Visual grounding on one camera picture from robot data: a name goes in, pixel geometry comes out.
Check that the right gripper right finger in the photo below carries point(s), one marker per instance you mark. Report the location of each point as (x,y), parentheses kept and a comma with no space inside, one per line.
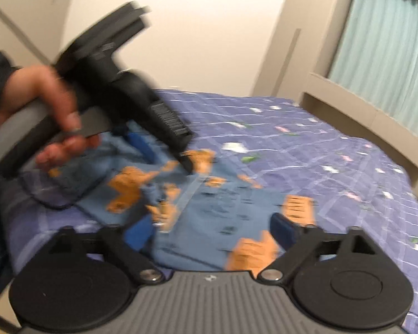
(341,281)

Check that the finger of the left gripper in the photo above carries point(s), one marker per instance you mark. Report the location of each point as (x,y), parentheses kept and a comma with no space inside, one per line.
(143,147)
(196,161)

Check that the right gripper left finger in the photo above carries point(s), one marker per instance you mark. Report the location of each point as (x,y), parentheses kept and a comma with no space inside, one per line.
(80,281)

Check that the blue orange patterned pants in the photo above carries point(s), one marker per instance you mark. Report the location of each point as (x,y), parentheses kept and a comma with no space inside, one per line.
(191,222)

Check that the person's left hand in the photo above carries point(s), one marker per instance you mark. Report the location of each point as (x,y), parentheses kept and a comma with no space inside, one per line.
(41,82)

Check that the purple plaid floral quilt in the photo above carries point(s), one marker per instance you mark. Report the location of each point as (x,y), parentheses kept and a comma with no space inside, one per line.
(282,147)

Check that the teal window curtain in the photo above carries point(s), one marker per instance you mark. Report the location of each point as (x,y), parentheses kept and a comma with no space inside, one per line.
(377,57)

